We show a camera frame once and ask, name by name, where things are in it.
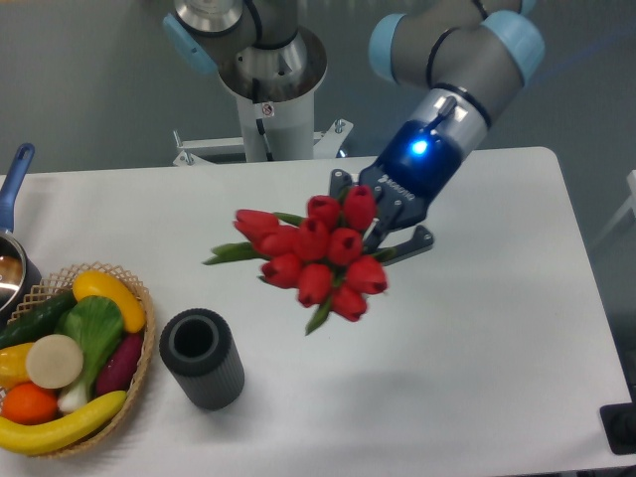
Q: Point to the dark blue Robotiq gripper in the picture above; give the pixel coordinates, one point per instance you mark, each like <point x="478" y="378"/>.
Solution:
<point x="411" y="171"/>

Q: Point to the red tulip bouquet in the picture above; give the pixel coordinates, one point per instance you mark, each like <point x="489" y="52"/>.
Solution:
<point x="322" y="256"/>

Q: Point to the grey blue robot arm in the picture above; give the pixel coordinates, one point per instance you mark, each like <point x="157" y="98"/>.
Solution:
<point x="471" y="58"/>

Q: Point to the dark grey ribbed vase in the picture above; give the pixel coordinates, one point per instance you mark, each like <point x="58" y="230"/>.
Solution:
<point x="198" y="348"/>

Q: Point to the yellow squash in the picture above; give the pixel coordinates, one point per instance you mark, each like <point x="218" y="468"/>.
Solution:
<point x="98" y="283"/>

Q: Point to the green bok choy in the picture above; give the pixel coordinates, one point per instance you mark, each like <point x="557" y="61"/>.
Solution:
<point x="96" y="325"/>

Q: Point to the purple sweet potato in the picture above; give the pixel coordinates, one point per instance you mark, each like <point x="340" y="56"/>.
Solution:
<point x="120" y="368"/>

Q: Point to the black device at edge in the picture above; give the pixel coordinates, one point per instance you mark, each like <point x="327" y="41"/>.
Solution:
<point x="619" y="426"/>

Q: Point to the woven wicker basket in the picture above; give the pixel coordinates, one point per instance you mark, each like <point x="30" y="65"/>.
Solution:
<point x="63" y="280"/>

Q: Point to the green cucumber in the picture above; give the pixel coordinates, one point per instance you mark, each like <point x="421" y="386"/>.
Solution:
<point x="37" y="322"/>

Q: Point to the beige round slice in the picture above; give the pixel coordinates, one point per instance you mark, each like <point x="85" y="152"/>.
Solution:
<point x="54" y="361"/>

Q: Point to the yellow bell pepper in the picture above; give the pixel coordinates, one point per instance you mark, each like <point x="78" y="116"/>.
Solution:
<point x="13" y="365"/>

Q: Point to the orange fruit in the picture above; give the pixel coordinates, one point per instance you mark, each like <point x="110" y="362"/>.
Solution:
<point x="29" y="404"/>

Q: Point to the yellow banana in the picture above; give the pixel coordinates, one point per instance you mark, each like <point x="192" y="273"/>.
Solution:
<point x="32" y="440"/>

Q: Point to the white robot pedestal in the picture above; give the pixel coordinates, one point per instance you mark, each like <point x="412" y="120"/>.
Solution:
<point x="274" y="90"/>

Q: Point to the white frame at right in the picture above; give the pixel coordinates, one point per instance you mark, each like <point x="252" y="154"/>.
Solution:
<point x="622" y="219"/>

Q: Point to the blue handled saucepan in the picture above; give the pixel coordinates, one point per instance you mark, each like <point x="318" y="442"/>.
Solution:
<point x="18" y="273"/>

